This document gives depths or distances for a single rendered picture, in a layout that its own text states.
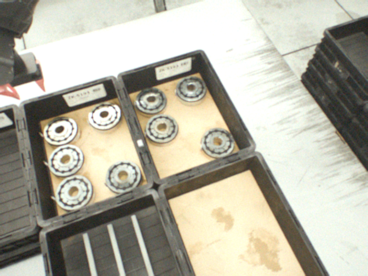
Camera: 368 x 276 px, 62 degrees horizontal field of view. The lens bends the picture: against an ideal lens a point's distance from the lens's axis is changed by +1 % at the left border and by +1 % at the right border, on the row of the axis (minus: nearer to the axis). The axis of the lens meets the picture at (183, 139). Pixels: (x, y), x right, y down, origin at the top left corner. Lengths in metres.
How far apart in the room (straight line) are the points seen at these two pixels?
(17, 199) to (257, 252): 0.69
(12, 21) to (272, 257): 0.80
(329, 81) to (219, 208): 1.11
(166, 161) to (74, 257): 0.36
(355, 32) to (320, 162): 0.96
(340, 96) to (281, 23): 1.05
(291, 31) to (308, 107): 1.39
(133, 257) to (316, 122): 0.80
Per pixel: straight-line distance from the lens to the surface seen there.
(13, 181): 1.05
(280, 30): 2.59
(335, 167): 1.19
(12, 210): 1.02
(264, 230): 0.90
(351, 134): 1.83
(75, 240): 0.92
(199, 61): 1.08
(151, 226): 0.88
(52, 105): 1.06
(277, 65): 1.37
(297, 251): 0.89
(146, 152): 0.85
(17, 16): 0.67
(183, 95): 1.03
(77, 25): 2.67
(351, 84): 1.71
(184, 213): 0.89
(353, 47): 1.89
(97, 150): 0.99
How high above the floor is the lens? 1.69
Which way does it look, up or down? 62 degrees down
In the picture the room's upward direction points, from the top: 1 degrees counter-clockwise
